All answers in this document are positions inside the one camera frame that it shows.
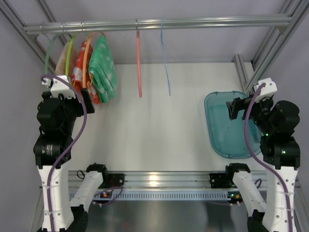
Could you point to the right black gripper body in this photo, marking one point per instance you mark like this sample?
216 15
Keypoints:
244 106

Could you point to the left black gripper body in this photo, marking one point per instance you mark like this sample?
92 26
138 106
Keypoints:
80 105

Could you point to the green patterned trousers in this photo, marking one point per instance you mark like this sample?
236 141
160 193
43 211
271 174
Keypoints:
101 66

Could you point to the orange plastic hanger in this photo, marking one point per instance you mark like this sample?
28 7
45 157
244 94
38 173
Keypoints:
98 69

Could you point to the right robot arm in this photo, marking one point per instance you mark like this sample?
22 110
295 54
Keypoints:
281 160

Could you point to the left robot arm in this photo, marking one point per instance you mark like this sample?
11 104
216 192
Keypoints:
57 116

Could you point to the red patterned trousers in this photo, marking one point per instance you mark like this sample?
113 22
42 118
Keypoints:
80 73

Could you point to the green plastic hanger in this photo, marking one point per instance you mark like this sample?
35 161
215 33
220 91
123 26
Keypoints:
46 63

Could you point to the lime green hanger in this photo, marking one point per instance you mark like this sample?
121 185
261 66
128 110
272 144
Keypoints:
67 67

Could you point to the blue plastic hanger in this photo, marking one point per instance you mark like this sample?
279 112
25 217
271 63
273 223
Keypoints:
164 55

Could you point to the pink plastic hanger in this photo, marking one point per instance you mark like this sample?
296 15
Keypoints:
138 63

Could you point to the teal plastic bin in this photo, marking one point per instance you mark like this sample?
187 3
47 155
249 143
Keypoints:
226 136

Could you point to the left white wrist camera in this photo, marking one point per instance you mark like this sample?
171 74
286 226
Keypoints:
59 85

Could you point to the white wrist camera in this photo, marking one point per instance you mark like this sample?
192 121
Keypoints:
59 85
268 90

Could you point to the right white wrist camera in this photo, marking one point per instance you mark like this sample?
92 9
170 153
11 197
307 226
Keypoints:
268 90

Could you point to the aluminium frame posts right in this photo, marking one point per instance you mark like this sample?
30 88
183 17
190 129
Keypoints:
273 43

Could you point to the aluminium frame post left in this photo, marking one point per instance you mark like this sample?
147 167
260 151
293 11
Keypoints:
21 13

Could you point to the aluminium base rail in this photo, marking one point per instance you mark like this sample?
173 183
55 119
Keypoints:
165 181

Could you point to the aluminium hanging rail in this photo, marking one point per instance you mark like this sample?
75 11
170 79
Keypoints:
151 24

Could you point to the grey cable duct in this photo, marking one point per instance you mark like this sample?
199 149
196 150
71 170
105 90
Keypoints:
192 195

